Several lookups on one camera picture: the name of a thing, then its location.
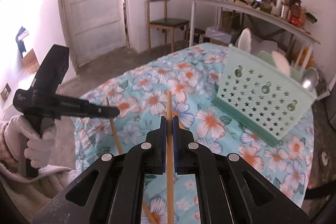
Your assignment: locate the large steel spoon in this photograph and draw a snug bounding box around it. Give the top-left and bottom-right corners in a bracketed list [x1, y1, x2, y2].
[301, 67, 319, 92]

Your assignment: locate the green plastic utensil basket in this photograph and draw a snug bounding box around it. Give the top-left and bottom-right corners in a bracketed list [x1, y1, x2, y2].
[213, 46, 317, 146]

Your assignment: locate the wooden chair black seat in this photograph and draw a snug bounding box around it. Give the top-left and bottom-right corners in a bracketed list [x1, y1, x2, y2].
[146, 0, 190, 53]

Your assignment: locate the floral blue tablecloth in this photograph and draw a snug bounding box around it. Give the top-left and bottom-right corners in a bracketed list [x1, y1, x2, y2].
[72, 43, 315, 224]

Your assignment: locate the white side table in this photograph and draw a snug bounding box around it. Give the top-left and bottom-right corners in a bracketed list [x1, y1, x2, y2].
[189, 0, 320, 72]

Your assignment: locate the white gloved left hand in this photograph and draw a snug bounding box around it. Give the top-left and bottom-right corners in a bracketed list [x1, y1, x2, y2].
[24, 123, 56, 169]

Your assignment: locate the red oil bottle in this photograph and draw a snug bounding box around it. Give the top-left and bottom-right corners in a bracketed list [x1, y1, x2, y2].
[288, 4, 301, 26]

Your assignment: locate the white rice paddle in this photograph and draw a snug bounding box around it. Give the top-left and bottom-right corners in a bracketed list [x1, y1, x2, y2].
[271, 51, 290, 77]
[236, 28, 252, 53]

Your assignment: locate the white wooden door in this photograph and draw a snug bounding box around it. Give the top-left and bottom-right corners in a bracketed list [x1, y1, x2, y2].
[58, 0, 126, 69]

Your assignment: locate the wooden chopstick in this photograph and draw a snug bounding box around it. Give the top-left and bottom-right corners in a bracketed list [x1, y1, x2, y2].
[105, 97, 123, 155]
[142, 201, 158, 224]
[166, 92, 175, 224]

